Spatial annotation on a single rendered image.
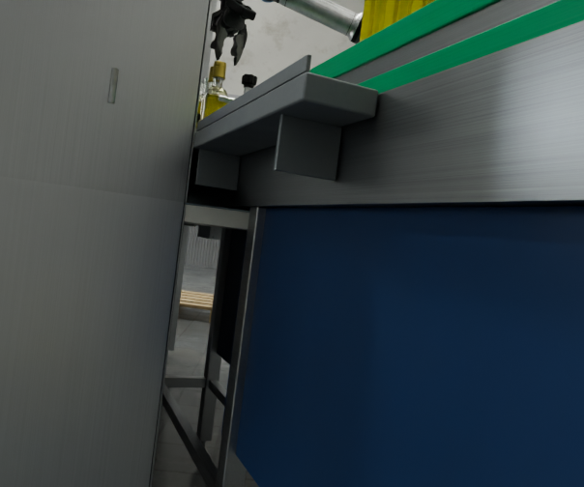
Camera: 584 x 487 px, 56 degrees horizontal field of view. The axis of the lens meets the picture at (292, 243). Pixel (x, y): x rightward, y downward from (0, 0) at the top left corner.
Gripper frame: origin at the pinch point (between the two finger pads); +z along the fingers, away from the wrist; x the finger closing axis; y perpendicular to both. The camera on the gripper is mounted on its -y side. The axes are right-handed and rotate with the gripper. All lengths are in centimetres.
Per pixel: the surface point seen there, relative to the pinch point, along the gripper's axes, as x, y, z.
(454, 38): 34, -111, 29
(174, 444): -5, 13, 121
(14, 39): 62, -46, 24
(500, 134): 38, -120, 40
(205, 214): 29, -55, 48
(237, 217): 24, -58, 48
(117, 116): 46, -50, 33
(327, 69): 28, -85, 26
